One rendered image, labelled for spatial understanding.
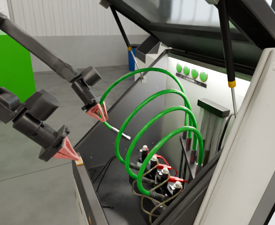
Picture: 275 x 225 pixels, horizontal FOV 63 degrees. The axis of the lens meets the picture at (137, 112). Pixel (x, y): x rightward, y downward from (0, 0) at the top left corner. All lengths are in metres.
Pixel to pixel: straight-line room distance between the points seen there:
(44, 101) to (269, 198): 0.56
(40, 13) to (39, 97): 6.66
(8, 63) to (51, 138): 3.40
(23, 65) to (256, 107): 3.76
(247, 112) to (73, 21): 6.98
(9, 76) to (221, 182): 3.73
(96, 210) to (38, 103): 0.46
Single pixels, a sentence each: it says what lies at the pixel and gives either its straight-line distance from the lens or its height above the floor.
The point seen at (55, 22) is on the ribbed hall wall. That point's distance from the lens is 7.27.
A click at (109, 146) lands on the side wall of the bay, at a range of 1.25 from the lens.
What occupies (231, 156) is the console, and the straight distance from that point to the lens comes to 0.62.
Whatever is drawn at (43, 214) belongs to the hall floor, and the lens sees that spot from 2.29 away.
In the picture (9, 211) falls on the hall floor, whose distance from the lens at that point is 2.42.
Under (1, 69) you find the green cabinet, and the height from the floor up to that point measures 0.80.
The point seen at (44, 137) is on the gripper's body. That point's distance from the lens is 0.66.
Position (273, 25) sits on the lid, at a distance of 0.58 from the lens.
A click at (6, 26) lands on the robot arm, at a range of 1.12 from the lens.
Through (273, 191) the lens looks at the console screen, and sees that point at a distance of 0.56.
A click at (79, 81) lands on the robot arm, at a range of 0.97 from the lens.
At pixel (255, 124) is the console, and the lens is 0.57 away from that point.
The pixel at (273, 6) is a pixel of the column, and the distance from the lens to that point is 4.69.
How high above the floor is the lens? 1.61
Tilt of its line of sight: 23 degrees down
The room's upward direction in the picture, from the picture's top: 2 degrees clockwise
